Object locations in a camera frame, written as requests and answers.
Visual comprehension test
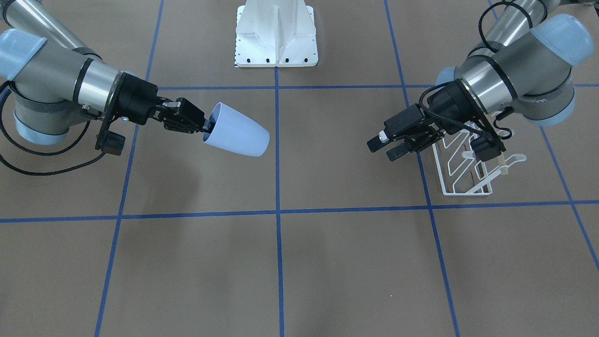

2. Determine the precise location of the white camera pole base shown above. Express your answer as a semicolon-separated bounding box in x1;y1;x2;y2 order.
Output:
234;0;319;68

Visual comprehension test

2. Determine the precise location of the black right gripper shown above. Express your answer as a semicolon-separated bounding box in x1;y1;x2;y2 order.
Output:
113;73;216;134

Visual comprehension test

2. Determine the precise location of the white wire cup holder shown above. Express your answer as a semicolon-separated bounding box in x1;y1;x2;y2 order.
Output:
433;130;527;196

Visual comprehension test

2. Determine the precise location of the light blue plastic cup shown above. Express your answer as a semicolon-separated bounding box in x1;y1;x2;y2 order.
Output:
203;102;270;157

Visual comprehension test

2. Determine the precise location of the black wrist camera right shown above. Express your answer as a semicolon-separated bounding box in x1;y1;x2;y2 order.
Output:
95;119;126;156

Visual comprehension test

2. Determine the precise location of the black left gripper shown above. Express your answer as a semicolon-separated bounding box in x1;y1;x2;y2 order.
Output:
366;80;481;162

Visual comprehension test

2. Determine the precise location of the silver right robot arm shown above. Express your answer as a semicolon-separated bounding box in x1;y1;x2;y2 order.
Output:
1;0;216;155

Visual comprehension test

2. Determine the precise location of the black camera cable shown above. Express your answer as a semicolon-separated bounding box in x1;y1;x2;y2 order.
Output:
0;80;113;176

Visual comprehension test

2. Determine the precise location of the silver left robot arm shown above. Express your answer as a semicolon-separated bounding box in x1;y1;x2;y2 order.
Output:
367;0;593;162

